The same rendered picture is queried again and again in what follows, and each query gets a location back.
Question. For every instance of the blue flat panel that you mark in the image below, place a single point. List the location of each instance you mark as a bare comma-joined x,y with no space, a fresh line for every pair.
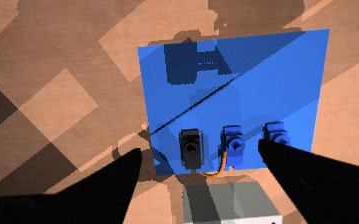
235,91

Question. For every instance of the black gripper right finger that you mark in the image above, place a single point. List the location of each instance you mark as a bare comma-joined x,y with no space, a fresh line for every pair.
323,190

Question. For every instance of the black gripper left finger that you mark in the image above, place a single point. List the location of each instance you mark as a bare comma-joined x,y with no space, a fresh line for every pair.
101,198

